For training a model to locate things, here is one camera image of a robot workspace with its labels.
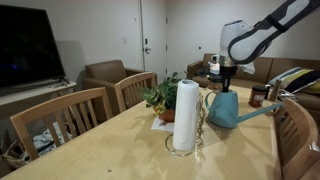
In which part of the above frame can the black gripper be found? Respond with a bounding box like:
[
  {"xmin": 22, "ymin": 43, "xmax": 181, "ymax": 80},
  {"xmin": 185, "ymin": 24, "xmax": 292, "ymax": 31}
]
[{"xmin": 219, "ymin": 66, "xmax": 237, "ymax": 87}]

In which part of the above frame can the teal plastic watering can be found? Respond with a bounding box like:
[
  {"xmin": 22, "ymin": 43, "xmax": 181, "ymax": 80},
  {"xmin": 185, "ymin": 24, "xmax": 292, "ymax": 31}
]
[{"xmin": 204, "ymin": 91, "xmax": 283, "ymax": 128}]

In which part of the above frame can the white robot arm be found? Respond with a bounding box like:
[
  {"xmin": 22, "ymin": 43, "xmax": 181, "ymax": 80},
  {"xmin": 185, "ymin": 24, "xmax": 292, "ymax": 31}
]
[{"xmin": 219, "ymin": 0, "xmax": 320, "ymax": 89}]

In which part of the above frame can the green potted plant terracotta pot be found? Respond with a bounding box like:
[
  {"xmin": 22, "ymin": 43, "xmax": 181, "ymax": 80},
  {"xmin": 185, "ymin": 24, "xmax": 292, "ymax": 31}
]
[{"xmin": 142, "ymin": 72, "xmax": 181, "ymax": 123}]

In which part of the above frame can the dried brown plant sprig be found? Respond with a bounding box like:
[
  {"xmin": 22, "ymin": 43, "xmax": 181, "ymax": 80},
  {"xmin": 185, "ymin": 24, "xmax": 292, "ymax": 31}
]
[{"xmin": 196, "ymin": 93, "xmax": 205, "ymax": 147}]

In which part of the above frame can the clutter pile on sofa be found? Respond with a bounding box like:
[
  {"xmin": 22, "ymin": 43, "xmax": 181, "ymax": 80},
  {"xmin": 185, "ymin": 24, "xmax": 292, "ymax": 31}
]
[{"xmin": 196, "ymin": 63, "xmax": 221, "ymax": 82}]

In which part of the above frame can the dark lidded red jar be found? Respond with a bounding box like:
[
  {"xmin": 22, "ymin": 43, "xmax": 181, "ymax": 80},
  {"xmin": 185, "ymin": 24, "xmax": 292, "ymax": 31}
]
[{"xmin": 248, "ymin": 86, "xmax": 266, "ymax": 107}]

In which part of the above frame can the brown leather sofa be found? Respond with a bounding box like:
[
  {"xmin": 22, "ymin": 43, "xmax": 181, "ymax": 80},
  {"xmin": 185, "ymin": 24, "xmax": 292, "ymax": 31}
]
[{"xmin": 187, "ymin": 54, "xmax": 320, "ymax": 121}]

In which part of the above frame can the white paper towel roll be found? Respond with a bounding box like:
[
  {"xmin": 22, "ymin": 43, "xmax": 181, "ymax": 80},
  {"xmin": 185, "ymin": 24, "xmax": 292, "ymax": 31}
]
[{"xmin": 173, "ymin": 79, "xmax": 199, "ymax": 151}]

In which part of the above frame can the striped throw pillow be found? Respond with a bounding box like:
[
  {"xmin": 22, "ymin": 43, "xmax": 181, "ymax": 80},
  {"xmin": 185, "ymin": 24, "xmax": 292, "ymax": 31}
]
[{"xmin": 269, "ymin": 67, "xmax": 320, "ymax": 94}]

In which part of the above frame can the white paper under pot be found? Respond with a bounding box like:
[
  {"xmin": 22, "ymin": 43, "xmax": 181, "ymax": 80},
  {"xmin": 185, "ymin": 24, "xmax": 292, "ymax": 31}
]
[{"xmin": 151, "ymin": 117, "xmax": 174, "ymax": 132}]

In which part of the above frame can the wooden chair right side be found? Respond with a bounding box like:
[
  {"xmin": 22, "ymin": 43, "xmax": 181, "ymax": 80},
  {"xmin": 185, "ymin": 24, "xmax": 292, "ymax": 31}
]
[{"xmin": 274, "ymin": 98, "xmax": 320, "ymax": 180}]

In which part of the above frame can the metal paper towel holder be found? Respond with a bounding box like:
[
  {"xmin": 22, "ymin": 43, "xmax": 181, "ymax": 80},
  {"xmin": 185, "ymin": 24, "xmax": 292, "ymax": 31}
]
[{"xmin": 165, "ymin": 134, "xmax": 194, "ymax": 157}]

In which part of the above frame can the wooden chair by armchair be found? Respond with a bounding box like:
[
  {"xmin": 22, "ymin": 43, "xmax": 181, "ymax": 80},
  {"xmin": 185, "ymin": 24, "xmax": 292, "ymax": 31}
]
[{"xmin": 114, "ymin": 72, "xmax": 155, "ymax": 112}]

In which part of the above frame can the brown leather armchair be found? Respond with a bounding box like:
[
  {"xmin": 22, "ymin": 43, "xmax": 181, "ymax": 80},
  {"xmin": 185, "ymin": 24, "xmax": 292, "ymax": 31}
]
[{"xmin": 83, "ymin": 60, "xmax": 157, "ymax": 115}]

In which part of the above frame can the wooden chair near television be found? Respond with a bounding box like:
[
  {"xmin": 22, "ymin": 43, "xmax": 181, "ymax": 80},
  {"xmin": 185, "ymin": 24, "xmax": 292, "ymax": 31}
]
[{"xmin": 11, "ymin": 87, "xmax": 113, "ymax": 161}]

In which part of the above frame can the white tv stand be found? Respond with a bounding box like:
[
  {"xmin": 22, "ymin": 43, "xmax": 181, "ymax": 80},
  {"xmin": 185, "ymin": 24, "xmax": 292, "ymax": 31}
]
[{"xmin": 0, "ymin": 81, "xmax": 77, "ymax": 108}]

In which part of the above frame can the black flat screen television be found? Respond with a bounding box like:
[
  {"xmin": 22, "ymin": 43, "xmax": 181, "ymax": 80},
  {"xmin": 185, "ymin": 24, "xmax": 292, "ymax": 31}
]
[{"xmin": 0, "ymin": 5, "xmax": 65, "ymax": 88}]

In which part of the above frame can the wicker basket on floor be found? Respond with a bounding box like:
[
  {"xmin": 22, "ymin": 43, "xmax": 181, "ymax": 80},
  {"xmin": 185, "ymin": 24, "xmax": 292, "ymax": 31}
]
[{"xmin": 3, "ymin": 140, "xmax": 29, "ymax": 169}]

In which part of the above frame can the white door with handle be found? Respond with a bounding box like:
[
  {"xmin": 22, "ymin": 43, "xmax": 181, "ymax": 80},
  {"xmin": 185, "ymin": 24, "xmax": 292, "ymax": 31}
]
[{"xmin": 140, "ymin": 0, "xmax": 167, "ymax": 83}]

